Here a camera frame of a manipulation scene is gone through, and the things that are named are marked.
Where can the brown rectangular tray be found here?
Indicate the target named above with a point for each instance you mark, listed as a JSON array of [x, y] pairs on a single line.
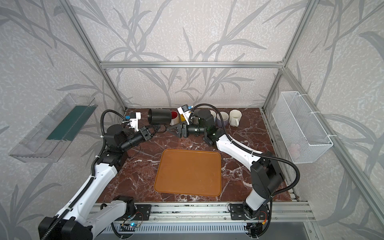
[[188, 172]]

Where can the light blue mug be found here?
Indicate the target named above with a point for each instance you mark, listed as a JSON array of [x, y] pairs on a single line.
[[214, 114]]

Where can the aluminium front rail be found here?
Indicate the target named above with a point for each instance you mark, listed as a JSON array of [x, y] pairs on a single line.
[[195, 212]]

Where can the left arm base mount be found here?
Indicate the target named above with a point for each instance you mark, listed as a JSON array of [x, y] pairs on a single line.
[[142, 213]]

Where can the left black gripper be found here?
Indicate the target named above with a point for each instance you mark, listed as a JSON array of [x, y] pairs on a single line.
[[146, 133]]

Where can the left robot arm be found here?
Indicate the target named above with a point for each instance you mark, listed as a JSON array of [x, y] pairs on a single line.
[[72, 222]]

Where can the cream white mug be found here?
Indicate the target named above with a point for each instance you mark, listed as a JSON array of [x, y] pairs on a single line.
[[175, 118]]

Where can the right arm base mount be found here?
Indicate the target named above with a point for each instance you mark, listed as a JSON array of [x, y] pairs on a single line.
[[244, 212]]

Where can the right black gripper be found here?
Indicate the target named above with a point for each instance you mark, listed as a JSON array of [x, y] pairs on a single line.
[[183, 130]]

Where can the white wire basket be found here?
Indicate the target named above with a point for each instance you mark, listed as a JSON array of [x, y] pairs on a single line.
[[298, 124]]

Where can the pink object in basket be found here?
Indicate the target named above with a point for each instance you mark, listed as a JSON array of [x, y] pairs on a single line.
[[295, 151]]

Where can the clear plastic wall bin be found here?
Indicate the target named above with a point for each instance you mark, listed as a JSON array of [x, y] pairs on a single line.
[[48, 141]]

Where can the purple mug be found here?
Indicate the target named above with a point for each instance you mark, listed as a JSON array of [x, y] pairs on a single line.
[[222, 120]]

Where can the white faceted mug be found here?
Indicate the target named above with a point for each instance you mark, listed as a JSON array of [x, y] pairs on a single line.
[[235, 117]]

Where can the yellow mug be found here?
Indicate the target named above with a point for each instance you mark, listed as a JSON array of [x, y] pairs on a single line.
[[182, 118]]

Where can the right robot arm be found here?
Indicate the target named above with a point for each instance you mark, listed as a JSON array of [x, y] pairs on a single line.
[[265, 169]]

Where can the black mug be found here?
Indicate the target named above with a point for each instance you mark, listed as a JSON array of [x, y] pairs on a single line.
[[159, 116]]

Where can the green circuit board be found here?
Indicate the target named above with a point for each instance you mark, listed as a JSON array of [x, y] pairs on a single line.
[[130, 227]]

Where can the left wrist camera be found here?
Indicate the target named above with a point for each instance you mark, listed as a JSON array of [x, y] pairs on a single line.
[[132, 120]]

